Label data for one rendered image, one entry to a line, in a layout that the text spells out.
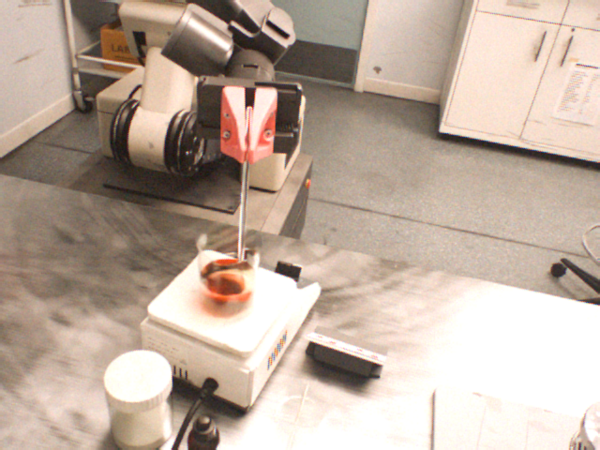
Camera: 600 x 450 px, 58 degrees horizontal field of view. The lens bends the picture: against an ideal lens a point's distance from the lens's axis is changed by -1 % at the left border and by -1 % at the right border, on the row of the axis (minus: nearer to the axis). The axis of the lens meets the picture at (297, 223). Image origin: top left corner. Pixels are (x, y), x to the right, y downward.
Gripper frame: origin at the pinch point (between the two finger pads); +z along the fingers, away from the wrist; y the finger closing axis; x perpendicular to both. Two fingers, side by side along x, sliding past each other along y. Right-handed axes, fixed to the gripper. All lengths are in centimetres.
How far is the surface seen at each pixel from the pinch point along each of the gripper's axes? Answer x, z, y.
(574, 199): 102, -166, 157
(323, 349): 23.2, 1.4, 9.7
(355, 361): 23.4, 2.9, 13.2
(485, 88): 69, -214, 120
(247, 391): 22.1, 8.1, 1.3
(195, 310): 16.8, 2.5, -4.3
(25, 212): 25.9, -25.8, -31.7
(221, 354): 18.6, 6.6, -1.4
